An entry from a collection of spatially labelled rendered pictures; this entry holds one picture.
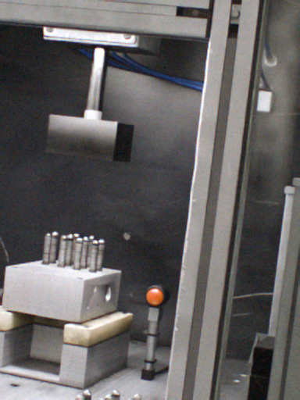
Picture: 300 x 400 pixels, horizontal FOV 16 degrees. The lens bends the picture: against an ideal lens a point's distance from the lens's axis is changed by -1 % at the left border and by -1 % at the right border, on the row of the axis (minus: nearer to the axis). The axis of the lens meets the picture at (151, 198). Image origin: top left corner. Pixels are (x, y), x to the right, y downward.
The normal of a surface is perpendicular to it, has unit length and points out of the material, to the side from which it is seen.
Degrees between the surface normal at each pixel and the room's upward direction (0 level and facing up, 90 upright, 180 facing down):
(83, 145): 90
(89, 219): 90
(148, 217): 90
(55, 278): 90
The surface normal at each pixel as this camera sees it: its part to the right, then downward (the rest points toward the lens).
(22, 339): 0.95, 0.13
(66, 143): -0.29, 0.01
